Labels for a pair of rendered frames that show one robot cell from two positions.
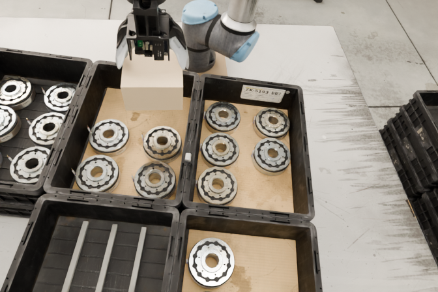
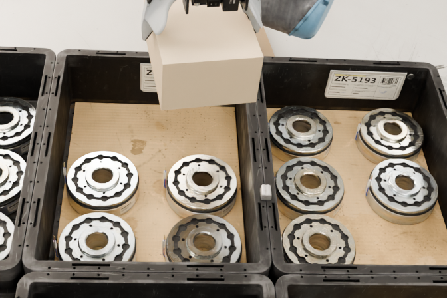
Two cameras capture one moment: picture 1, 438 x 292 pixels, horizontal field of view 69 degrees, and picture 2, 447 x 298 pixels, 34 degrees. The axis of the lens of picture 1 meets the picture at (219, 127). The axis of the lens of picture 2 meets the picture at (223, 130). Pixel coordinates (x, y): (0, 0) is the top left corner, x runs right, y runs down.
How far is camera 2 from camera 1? 0.31 m
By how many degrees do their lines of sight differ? 10
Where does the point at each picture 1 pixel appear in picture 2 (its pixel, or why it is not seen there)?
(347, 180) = not seen: outside the picture
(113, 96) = (90, 116)
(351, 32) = not seen: outside the picture
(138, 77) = (186, 47)
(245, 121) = (340, 138)
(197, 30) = not seen: outside the picture
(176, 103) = (247, 90)
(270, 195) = (415, 258)
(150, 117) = (165, 146)
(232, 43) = (294, 4)
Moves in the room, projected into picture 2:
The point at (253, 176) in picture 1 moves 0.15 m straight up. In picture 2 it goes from (376, 228) to (402, 160)
